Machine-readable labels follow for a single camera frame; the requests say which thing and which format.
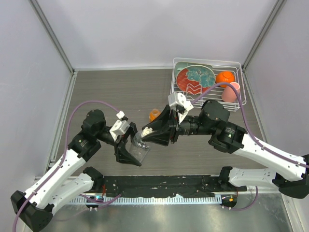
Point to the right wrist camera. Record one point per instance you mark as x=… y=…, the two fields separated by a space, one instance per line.
x=180 y=104

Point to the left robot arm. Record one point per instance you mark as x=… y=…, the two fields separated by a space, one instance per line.
x=37 y=205

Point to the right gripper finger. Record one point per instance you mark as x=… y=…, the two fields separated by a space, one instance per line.
x=161 y=122
x=157 y=137

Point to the white cable duct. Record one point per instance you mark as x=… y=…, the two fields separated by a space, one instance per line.
x=177 y=199

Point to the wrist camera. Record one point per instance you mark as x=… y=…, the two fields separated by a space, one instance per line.
x=180 y=104
x=118 y=128

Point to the orange bowl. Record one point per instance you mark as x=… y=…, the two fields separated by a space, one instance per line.
x=225 y=77

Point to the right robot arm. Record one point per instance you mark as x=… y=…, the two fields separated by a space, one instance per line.
x=287 y=173

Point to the white wire dish rack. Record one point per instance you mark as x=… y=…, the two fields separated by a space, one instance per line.
x=216 y=93

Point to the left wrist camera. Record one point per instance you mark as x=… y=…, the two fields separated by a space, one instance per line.
x=118 y=128

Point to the teal square plate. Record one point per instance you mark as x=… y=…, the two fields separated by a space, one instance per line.
x=181 y=65

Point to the white bottle cap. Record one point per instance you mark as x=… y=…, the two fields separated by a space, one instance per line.
x=146 y=131

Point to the red teal floral plate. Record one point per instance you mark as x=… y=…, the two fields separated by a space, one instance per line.
x=195 y=79

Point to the clear bottle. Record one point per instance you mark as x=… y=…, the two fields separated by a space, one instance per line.
x=139 y=149

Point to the pink cup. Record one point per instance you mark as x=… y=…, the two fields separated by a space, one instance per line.
x=228 y=95

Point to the orange bottle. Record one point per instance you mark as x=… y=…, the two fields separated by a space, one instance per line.
x=154 y=114

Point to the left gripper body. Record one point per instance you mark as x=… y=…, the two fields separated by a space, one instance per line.
x=120 y=138

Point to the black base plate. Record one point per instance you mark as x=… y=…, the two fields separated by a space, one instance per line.
x=163 y=186

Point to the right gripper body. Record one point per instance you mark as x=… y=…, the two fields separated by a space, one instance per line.
x=175 y=126

